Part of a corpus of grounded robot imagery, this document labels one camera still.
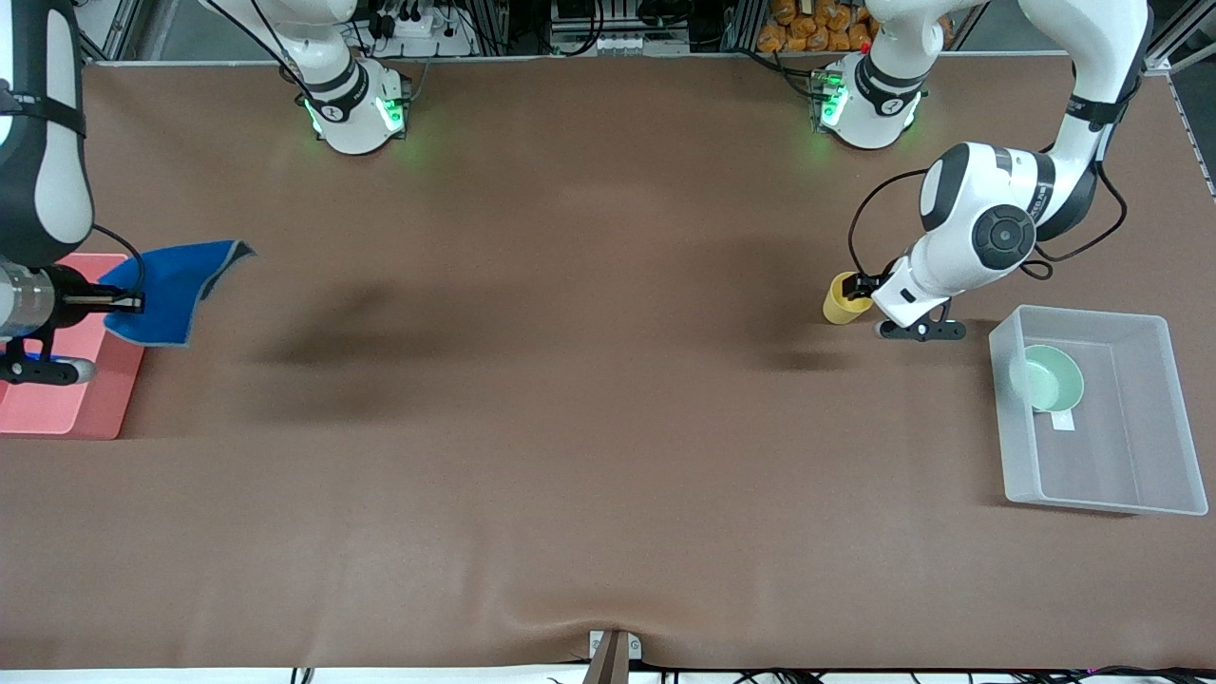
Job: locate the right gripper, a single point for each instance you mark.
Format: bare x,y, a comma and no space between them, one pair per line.
68,290

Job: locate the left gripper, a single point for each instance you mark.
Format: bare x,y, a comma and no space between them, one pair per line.
872,284

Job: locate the yellow cup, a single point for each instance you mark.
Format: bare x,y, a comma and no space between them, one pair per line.
838,309

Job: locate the blue cloth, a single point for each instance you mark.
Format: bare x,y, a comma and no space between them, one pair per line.
180,285

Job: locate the light green bowl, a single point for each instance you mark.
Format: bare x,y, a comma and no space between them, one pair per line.
1054,380

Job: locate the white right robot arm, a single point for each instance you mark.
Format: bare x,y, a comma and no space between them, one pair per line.
347,114

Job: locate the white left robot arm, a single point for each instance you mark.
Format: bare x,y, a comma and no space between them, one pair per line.
950,256

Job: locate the pink plastic bin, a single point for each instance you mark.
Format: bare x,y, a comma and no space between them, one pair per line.
57,408

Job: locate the white label sticker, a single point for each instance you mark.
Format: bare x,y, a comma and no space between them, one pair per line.
1064,423

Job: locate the orange packaged goods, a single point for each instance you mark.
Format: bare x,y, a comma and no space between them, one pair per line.
807,33

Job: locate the clear plastic bin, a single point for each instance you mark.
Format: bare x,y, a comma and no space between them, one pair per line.
1121,456

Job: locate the white power strip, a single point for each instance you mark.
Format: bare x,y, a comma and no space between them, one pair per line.
608,43
408,27

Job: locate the white table corner bracket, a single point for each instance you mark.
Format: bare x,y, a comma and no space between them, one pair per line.
1159,63

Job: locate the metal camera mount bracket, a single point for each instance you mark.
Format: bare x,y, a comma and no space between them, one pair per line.
613,660

